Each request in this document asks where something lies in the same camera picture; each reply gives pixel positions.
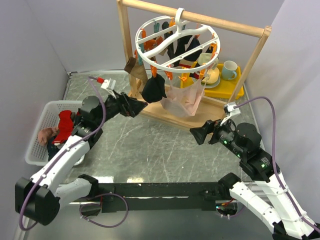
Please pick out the light blue mug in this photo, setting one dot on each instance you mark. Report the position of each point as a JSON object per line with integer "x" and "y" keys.
{"x": 229, "y": 70}

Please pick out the pink sock in basket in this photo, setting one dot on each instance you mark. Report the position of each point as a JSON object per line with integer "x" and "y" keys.
{"x": 45, "y": 134}

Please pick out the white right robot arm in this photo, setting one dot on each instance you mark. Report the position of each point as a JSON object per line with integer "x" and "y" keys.
{"x": 282, "y": 215}

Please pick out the cream sock on hanger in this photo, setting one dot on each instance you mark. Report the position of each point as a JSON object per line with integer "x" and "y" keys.
{"x": 204, "y": 58}

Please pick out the black sock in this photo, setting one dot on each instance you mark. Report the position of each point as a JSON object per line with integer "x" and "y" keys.
{"x": 154, "y": 89}

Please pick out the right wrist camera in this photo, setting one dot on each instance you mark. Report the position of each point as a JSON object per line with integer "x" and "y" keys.
{"x": 231, "y": 110}

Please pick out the brown ribbed sock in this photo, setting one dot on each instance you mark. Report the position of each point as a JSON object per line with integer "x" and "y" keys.
{"x": 136, "y": 70}

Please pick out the wooden hanger rack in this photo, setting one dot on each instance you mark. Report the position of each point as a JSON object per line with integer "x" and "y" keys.
{"x": 134, "y": 13}

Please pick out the orange sock on hanger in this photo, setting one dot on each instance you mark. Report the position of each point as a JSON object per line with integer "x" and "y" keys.
{"x": 152, "y": 43}

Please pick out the red sock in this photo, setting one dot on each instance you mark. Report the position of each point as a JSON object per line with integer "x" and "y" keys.
{"x": 65, "y": 127}

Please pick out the yellow plastic tray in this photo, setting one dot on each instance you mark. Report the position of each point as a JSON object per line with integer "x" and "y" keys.
{"x": 224, "y": 88}

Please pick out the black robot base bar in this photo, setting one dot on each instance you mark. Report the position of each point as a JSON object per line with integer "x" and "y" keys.
{"x": 116, "y": 197}

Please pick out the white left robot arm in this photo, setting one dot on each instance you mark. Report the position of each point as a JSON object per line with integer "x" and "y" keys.
{"x": 40, "y": 197}

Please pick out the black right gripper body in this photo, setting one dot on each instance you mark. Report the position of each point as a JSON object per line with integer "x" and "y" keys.
{"x": 222, "y": 133}

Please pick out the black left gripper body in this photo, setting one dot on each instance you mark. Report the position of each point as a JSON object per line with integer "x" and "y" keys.
{"x": 113, "y": 107}

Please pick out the white round clip hanger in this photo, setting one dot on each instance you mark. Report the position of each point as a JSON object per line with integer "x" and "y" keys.
{"x": 171, "y": 29}

